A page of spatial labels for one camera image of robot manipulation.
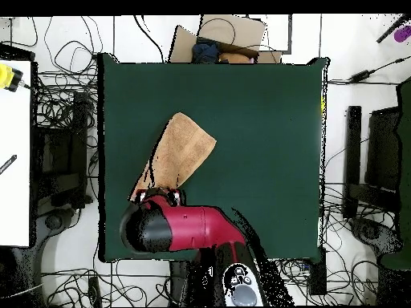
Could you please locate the black marker pen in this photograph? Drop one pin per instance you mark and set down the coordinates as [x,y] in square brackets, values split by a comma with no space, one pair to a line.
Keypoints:
[8,164]

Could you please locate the dark green table cloth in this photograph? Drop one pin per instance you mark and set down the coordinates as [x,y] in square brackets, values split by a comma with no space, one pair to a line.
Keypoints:
[257,144]

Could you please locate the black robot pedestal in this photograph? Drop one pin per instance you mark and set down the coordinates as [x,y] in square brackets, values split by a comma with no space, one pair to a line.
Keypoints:
[178,282]

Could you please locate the dark blue cloth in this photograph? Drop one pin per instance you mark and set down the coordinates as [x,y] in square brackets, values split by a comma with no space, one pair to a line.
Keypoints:
[205,51]

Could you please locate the black rod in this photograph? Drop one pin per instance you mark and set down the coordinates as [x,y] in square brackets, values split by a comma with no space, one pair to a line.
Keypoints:
[390,30]

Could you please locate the green cloth on side table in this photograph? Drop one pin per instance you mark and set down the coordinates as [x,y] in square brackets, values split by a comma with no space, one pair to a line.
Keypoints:
[405,160]

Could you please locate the purple object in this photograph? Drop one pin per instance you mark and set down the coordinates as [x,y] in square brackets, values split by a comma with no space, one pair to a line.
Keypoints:
[403,33]

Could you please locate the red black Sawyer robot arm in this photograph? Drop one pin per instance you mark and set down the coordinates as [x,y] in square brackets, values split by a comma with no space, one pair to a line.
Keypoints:
[192,227]

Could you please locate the brown cardboard box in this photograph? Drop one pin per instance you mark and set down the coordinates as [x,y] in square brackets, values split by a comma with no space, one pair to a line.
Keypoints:
[244,32]

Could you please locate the white panel with dark frame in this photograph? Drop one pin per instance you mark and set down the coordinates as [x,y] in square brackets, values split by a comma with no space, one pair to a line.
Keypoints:
[276,32]

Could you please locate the black monitor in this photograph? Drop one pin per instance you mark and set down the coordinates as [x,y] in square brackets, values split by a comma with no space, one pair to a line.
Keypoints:
[383,150]

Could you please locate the orange cloth in box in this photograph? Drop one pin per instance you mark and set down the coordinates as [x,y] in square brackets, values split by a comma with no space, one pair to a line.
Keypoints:
[234,58]

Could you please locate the black equipment stand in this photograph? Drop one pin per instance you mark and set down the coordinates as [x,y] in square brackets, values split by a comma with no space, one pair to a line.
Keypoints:
[64,154]

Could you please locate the yellow and black tool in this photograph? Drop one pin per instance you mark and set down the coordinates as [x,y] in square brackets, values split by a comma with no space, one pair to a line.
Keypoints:
[6,77]

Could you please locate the grey wheeled stand base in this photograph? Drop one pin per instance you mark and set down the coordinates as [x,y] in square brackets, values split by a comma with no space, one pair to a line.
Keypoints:
[372,232]
[54,221]

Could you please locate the black upright bar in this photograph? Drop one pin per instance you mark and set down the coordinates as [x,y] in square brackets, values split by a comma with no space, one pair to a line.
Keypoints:
[353,144]

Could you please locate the black power strip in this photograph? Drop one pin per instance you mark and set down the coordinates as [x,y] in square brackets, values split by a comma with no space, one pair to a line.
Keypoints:
[94,290]

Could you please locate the white side table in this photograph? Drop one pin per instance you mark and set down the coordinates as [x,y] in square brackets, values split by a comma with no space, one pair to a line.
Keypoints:
[14,128]

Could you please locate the black box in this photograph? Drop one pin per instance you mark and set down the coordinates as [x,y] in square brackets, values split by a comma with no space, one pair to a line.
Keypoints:
[318,276]

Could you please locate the orange terry towel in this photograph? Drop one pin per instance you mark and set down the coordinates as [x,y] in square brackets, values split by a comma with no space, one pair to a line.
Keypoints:
[179,147]

